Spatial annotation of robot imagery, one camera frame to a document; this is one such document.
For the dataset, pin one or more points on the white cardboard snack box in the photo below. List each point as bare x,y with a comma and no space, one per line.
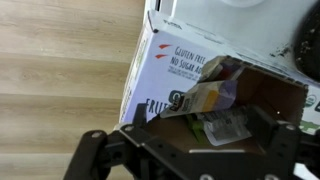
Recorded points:
173,56

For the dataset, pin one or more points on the white snack wrapper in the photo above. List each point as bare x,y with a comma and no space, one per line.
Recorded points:
225,126

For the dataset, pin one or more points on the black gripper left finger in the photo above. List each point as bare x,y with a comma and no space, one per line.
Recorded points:
98,152

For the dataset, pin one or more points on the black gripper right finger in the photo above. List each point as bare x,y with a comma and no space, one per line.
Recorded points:
284,145

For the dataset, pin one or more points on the yellow purple snack packet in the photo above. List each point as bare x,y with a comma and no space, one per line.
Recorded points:
204,97

